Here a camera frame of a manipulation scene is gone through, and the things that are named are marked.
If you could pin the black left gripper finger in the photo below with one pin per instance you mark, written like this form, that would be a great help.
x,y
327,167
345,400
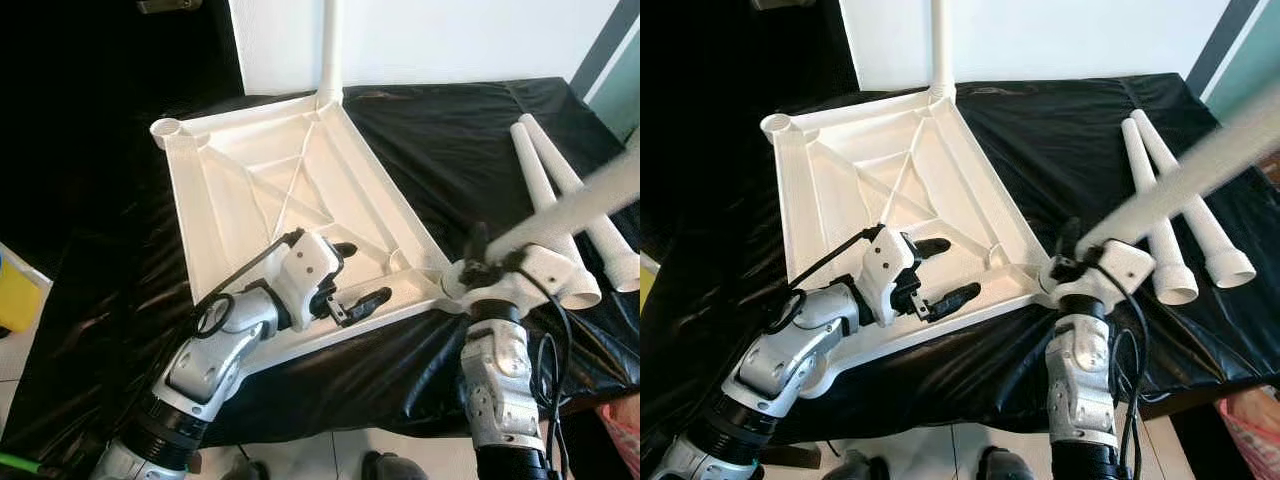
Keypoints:
x,y
953,302
365,305
344,250
933,246

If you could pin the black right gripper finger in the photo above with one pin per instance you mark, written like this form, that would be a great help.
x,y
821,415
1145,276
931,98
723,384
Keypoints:
x,y
1073,238
479,242

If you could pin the white plastic table top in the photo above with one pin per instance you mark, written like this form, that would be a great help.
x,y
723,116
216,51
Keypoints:
x,y
910,175
300,180

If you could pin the white plastic table leg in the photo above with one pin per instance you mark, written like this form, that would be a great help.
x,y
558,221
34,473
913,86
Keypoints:
x,y
618,262
330,50
1228,262
1180,185
942,50
535,165
580,205
1175,270

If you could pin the black plastic table cover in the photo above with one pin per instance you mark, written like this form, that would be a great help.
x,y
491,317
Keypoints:
x,y
1040,135
440,140

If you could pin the grey right robot foot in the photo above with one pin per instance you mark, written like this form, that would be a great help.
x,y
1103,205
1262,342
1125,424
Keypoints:
x,y
392,467
1010,466

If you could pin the pink shopping bag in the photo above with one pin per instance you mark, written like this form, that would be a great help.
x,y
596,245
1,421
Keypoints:
x,y
622,440
1250,435

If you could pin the black door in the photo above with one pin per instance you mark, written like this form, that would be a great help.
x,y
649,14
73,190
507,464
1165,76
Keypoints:
x,y
100,55
720,50

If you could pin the yellow waste bin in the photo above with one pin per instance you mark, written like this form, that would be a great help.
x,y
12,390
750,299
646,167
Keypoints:
x,y
20,295

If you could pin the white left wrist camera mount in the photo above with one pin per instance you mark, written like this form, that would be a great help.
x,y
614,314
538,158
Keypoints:
x,y
310,270
890,268

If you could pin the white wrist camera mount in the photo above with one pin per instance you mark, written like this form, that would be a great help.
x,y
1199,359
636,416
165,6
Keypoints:
x,y
540,270
1125,268
890,268
310,270

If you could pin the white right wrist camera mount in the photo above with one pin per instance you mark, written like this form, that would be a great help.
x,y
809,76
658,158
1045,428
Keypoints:
x,y
1125,268
540,270

